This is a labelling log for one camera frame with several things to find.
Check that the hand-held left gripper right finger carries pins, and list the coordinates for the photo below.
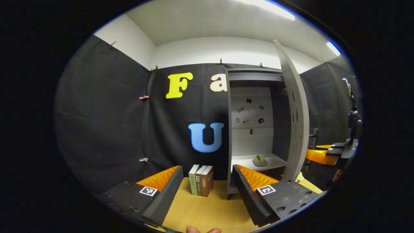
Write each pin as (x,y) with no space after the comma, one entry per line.
(249,200)

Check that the black backdrop cloth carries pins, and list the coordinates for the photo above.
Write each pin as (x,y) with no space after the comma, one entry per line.
(97,129)

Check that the green white plush toy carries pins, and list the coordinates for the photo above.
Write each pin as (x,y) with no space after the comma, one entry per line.
(299,177)

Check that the green book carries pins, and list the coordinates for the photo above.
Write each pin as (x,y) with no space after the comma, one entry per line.
(193,181)

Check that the long ceiling light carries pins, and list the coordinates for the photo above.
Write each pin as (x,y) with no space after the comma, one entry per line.
(275,9)

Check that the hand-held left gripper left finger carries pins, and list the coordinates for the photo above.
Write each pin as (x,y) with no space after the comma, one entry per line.
(166,197)

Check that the cream cabinet door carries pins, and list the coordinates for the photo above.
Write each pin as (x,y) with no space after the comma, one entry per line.
(296,123)

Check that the small ceiling light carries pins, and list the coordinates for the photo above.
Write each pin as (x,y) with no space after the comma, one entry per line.
(333,48)

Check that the small grey green bottle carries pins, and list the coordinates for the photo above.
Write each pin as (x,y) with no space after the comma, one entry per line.
(259,160)

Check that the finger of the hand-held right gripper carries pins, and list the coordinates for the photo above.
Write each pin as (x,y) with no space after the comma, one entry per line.
(336,154)
(338,145)

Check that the dark grey cabinet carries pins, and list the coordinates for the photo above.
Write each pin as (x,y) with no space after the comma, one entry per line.
(250,142)

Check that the grey brown book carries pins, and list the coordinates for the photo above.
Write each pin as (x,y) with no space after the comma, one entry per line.
(199,183)

